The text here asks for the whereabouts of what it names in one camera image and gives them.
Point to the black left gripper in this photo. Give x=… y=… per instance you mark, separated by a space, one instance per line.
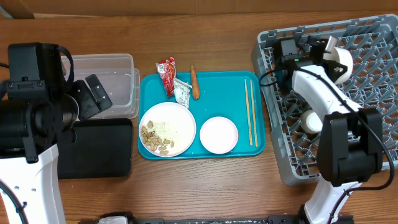
x=91 y=104

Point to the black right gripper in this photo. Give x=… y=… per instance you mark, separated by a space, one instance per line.
x=329 y=65

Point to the white bowl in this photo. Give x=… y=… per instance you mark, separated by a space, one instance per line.
x=344 y=57

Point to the small white cup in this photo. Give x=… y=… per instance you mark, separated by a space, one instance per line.
x=310 y=122

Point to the small pink plate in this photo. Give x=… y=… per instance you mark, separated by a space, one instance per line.
x=219 y=135

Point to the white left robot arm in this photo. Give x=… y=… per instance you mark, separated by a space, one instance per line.
x=40 y=103

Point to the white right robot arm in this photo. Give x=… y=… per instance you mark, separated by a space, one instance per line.
x=351 y=155

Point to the grey dishwasher rack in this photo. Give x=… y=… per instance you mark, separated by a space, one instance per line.
x=372 y=42

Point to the clear plastic bin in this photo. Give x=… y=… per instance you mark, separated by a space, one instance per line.
x=118 y=76

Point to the black plastic tray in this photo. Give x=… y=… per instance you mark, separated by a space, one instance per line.
x=100 y=148

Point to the peanut pile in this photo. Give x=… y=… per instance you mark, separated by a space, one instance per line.
x=157 y=137

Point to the red snack wrapper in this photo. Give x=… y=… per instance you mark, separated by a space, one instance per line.
x=167 y=72

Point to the large white plate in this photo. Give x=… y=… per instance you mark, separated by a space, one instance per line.
x=178 y=119

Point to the crumpled white tissue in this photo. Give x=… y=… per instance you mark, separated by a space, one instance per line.
x=182 y=92

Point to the left wooden chopstick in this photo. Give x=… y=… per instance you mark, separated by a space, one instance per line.
x=248 y=112

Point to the wooden chopstick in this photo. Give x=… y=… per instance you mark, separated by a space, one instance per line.
x=248 y=112
x=254 y=114

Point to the orange carrot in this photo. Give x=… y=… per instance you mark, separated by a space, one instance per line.
x=195 y=87

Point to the teal serving tray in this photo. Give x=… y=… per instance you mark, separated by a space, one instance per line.
x=222 y=94

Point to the right wooden chopstick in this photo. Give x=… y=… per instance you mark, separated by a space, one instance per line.
x=254 y=114

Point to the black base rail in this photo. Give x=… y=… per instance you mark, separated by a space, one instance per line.
x=276 y=219

